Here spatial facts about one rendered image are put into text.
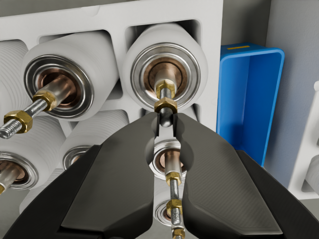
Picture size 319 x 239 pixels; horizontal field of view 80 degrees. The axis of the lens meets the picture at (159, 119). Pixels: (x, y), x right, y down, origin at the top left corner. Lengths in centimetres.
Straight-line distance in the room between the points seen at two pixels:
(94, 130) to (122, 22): 15
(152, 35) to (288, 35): 28
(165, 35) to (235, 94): 35
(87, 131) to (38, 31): 14
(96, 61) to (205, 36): 14
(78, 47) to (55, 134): 18
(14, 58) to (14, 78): 4
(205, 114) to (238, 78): 21
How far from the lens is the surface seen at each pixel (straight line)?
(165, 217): 37
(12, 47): 35
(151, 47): 20
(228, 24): 47
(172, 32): 21
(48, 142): 35
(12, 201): 95
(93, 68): 23
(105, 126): 30
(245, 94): 53
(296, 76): 41
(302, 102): 40
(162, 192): 34
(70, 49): 23
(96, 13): 29
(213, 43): 28
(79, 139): 28
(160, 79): 18
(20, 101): 31
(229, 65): 49
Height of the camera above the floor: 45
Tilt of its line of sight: 60 degrees down
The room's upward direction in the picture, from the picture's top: 178 degrees counter-clockwise
